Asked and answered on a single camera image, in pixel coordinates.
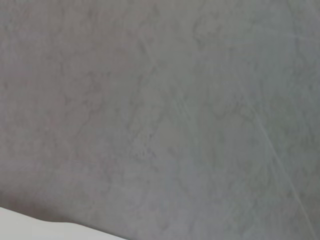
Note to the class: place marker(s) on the white table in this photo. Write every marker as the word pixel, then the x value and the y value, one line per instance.
pixel 30 228

